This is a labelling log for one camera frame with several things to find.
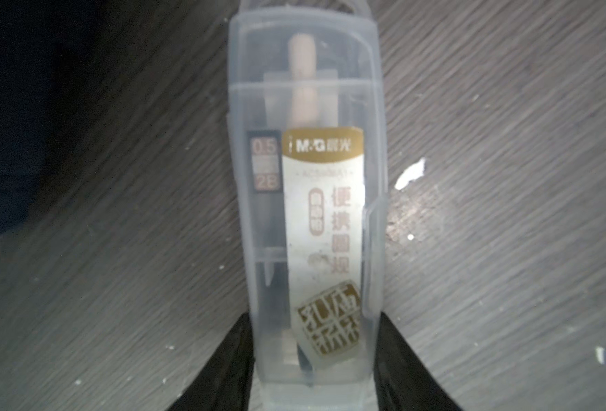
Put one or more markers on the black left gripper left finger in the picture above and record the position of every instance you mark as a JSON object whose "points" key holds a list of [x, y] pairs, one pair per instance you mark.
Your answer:
{"points": [[225, 381]]}

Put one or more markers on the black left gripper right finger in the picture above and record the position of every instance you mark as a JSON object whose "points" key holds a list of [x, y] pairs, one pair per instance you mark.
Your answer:
{"points": [[402, 382]]}

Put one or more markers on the clear plastic bag with eraser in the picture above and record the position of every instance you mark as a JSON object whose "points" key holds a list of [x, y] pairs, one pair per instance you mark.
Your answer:
{"points": [[309, 148]]}

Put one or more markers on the navy blue school backpack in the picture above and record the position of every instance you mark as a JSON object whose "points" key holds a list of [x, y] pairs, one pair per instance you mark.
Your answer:
{"points": [[40, 42]]}

